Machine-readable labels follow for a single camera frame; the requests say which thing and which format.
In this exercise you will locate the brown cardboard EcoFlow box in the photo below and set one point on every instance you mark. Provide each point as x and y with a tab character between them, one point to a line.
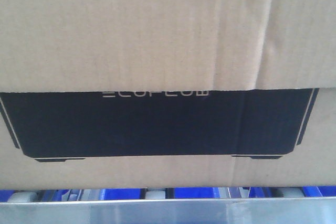
167	93

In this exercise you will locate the metal shelf front rail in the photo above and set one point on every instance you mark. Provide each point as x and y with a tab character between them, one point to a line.
259	210

